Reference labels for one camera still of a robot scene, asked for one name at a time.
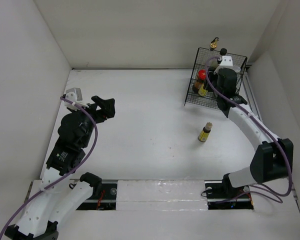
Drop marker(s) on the small yellow bottle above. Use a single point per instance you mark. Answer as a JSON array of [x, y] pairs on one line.
[[202, 91], [204, 134]]

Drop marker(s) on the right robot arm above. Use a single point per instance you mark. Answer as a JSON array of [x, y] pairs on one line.
[[273, 157]]

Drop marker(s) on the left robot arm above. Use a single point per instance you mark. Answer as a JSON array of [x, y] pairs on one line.
[[45, 212]]

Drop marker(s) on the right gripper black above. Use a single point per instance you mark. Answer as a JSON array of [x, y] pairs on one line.
[[211, 71]]

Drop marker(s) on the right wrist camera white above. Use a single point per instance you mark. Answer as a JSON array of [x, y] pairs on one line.
[[227, 62]]

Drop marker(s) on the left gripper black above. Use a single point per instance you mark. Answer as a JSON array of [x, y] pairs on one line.
[[107, 105]]

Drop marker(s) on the soy sauce bottle black cap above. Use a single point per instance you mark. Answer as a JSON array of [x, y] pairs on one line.
[[223, 51]]

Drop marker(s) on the clear glass oil bottle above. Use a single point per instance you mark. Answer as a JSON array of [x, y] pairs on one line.
[[213, 44]]

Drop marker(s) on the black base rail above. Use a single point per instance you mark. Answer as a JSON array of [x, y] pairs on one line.
[[164, 195]]

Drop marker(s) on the tall red-lid sauce jar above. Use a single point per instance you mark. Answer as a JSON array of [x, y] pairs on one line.
[[199, 80]]

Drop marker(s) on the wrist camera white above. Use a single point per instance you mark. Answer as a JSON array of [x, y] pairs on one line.
[[227, 62], [75, 96]]

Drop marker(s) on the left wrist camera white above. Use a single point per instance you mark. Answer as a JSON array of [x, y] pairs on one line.
[[75, 96]]

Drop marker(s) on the black wire rack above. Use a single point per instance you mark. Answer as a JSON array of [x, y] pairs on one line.
[[210, 98]]

